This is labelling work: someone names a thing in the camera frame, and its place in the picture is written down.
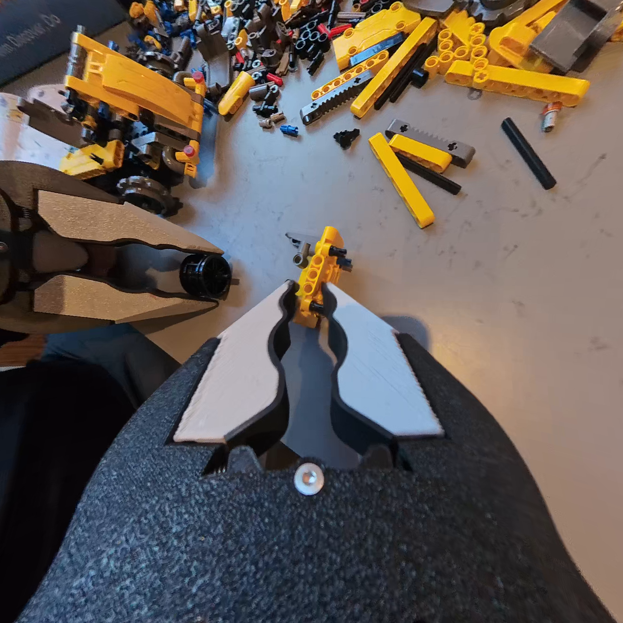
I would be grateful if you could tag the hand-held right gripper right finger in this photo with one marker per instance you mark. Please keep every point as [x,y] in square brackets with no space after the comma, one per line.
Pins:
[384,384]

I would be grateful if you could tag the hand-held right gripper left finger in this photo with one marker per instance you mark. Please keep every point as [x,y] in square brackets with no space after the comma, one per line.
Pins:
[233,384]

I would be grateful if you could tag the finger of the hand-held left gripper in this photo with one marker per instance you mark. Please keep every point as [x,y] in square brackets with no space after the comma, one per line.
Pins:
[97,301]
[112,221]

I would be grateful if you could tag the black toy wheel rim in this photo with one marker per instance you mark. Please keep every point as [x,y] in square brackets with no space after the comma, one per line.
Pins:
[207,275]

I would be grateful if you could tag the yellow grey toy claw assembly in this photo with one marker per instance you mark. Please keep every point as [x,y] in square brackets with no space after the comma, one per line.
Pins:
[316,272]

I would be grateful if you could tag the white instruction booklet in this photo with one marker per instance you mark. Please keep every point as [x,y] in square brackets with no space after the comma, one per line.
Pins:
[24,131]

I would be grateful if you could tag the yellow toy vehicle model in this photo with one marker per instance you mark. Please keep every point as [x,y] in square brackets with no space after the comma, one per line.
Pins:
[136,97]

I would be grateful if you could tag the dark grey cardboard box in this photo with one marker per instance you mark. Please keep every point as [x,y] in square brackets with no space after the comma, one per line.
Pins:
[48,34]

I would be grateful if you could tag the blue toy pin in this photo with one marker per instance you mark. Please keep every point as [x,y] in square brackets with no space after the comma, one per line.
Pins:
[289,130]

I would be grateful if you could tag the long yellow toy beam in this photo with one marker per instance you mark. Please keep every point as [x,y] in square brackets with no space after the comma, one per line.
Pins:
[401,180]

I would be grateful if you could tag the short black toy axle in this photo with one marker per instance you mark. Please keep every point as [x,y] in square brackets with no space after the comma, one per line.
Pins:
[438,180]

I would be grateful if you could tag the short yellow toy beam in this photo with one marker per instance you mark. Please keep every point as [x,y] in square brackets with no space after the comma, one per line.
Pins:
[421,153]

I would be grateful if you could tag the pile of small building pieces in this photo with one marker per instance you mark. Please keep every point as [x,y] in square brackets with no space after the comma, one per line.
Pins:
[272,44]

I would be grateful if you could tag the small black toy connector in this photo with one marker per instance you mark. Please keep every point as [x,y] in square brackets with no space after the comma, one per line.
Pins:
[346,138]

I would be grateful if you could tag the grey toothed toy rack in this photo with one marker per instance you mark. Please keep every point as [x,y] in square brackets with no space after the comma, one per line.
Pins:
[331,102]
[438,141]

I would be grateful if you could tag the long black toy axle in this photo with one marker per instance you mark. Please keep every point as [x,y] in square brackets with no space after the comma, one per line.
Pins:
[528,153]

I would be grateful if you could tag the small silver red cylinder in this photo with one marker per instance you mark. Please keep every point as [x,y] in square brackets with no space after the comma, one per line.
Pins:
[551,117]

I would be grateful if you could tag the heap of yellow toy beams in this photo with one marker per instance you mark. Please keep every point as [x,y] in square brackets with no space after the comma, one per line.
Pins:
[379,34]

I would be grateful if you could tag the yellow holed toy beam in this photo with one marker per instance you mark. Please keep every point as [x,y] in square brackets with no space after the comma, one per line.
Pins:
[516,82]

